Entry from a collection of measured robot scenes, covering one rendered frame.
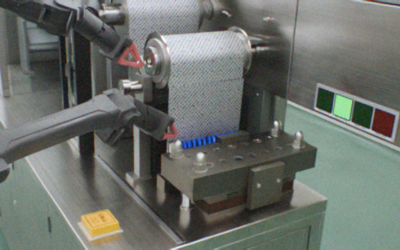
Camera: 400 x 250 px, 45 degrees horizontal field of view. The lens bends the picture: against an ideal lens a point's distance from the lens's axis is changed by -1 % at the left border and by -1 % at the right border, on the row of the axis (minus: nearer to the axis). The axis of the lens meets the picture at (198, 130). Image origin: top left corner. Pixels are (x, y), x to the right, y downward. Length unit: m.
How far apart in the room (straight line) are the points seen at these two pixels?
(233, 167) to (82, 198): 0.41
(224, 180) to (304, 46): 0.41
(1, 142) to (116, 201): 0.50
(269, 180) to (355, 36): 0.41
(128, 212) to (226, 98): 0.41
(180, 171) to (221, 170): 0.10
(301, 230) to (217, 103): 0.42
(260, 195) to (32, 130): 0.61
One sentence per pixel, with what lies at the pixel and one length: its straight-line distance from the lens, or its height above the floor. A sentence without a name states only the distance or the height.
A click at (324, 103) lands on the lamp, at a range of 1.28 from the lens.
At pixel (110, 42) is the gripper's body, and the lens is 1.23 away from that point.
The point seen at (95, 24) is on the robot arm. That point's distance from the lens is 1.22.
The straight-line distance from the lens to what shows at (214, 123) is 1.37.
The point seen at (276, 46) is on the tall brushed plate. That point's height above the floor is 1.28.
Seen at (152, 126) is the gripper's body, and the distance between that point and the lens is 1.22.
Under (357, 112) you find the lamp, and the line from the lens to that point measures 1.21.
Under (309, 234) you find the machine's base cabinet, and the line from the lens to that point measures 1.43.
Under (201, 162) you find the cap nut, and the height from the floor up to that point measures 1.05.
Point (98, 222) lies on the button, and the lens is 1.19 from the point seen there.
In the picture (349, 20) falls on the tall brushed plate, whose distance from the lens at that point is 1.22.
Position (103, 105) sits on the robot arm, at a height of 1.21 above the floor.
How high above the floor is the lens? 1.55
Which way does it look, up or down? 21 degrees down
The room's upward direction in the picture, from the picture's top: 2 degrees clockwise
